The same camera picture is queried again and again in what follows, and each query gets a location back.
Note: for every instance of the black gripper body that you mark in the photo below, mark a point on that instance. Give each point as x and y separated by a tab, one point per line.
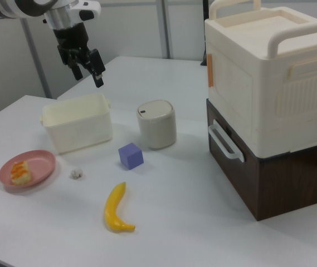
70	40

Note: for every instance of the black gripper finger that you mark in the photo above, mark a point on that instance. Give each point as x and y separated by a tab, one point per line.
76	73
97	65

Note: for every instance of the toy bread slice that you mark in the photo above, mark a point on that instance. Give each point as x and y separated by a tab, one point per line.
21	173

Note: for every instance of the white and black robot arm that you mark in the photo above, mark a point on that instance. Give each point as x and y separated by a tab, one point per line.
21	7

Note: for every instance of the pink plate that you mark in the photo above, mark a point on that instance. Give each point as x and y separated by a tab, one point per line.
39	165

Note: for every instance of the white open plastic bin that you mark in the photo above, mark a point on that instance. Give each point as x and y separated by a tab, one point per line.
77	130

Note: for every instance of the beige lidded trash can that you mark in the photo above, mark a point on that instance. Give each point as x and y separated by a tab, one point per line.
156	130

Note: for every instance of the purple cube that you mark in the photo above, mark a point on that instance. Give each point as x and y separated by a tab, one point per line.
130	157

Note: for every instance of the small white crumpled ball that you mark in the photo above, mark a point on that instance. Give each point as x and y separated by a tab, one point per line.
76	173

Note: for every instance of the yellow toy banana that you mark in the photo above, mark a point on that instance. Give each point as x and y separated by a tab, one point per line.
112	208

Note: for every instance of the dark brown drawer box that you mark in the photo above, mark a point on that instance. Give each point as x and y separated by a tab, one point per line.
286	186

